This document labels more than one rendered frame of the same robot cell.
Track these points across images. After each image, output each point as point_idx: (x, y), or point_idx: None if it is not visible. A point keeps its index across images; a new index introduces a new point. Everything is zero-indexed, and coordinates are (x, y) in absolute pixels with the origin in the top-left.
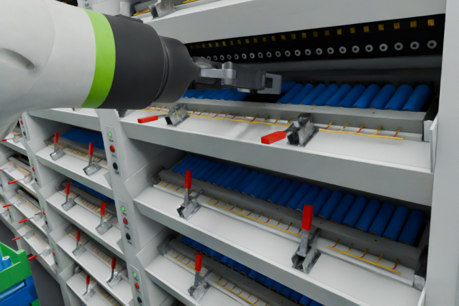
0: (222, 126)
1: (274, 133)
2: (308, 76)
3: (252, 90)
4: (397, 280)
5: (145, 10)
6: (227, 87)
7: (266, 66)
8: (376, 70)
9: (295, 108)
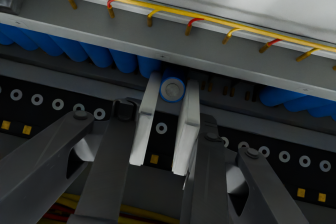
0: (325, 18)
1: None
2: (139, 83)
3: (122, 117)
4: None
5: None
6: (119, 185)
7: (237, 122)
8: (31, 64)
9: (63, 32)
